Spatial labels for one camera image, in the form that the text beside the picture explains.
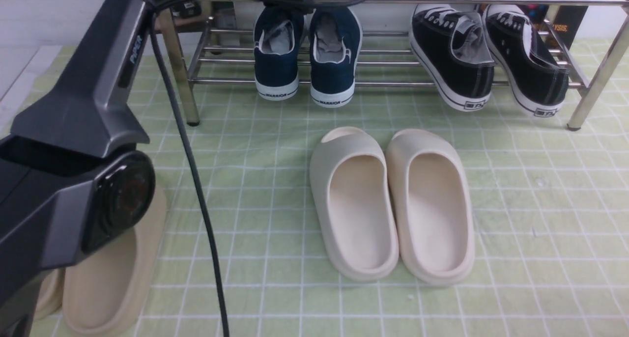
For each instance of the navy canvas shoe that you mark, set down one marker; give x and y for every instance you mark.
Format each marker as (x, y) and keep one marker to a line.
(278, 34)
(335, 38)

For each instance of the beige slipper near arm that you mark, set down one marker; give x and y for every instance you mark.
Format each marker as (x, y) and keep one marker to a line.
(104, 295)

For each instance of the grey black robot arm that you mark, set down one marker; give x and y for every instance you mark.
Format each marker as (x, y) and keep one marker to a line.
(82, 214)

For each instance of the black sneaker left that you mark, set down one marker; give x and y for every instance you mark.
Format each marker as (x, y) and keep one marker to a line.
(451, 45)

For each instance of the black sneaker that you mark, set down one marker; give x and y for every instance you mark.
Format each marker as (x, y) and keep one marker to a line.
(539, 84)
(451, 45)

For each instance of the cream slipper left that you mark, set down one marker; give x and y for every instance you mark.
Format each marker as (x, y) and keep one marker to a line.
(348, 179)

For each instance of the cream slipper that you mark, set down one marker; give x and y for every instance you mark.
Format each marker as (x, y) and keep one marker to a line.
(433, 210)
(348, 179)

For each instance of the cream slipper right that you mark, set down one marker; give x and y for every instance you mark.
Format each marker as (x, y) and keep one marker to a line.
(433, 210)

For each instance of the black sneaker right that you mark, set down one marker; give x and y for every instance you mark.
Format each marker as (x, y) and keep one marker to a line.
(539, 84)

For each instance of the green checkered floor mat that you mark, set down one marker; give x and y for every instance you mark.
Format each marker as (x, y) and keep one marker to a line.
(550, 209)

